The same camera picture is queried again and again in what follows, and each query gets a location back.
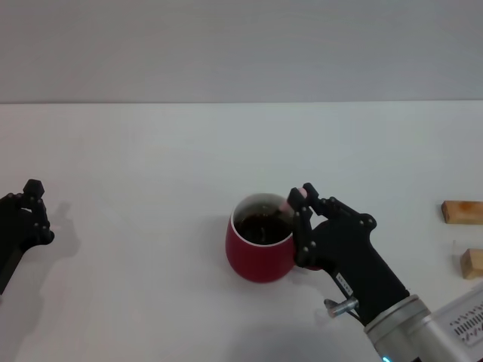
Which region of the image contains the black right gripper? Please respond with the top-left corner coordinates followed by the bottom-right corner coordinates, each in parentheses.
top-left (288, 183), bottom-right (411, 327)

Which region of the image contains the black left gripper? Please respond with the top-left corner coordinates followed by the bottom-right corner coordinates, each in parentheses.
top-left (0, 179), bottom-right (56, 295)

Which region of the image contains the pink spoon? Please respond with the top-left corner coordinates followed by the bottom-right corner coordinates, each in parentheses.
top-left (277, 187), bottom-right (309, 213)

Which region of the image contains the red ceramic mug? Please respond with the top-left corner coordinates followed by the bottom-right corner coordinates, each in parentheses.
top-left (225, 192), bottom-right (321, 284)

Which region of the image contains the dark coffee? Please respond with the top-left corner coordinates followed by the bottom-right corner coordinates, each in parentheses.
top-left (233, 210), bottom-right (294, 245)

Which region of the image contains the right wrist metal connector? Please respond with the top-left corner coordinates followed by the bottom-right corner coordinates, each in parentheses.
top-left (324, 296), bottom-right (359, 318)

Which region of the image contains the long wooden block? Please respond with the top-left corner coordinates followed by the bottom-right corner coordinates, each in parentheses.
top-left (441, 201), bottom-right (483, 226)

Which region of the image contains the short wooden block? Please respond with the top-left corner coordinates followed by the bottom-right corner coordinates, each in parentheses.
top-left (460, 247), bottom-right (483, 280)

